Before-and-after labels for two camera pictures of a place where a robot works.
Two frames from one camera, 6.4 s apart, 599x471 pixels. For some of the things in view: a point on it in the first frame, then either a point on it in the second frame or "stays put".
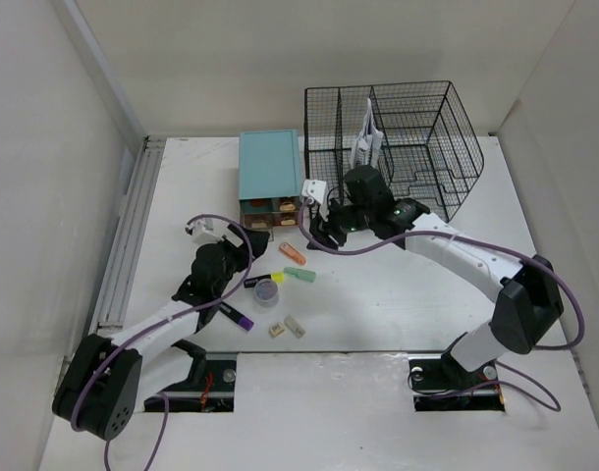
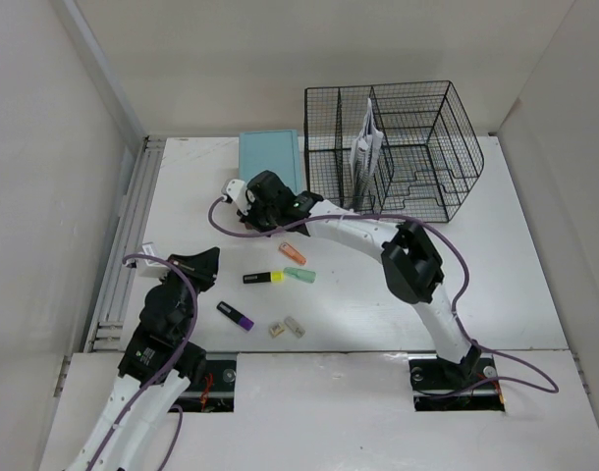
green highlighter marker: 304,276 stays put
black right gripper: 321,235 to 248,215
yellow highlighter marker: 276,277 stays put
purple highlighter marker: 236,316 stays put
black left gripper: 238,252 to 202,266
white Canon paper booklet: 367,141 stays put
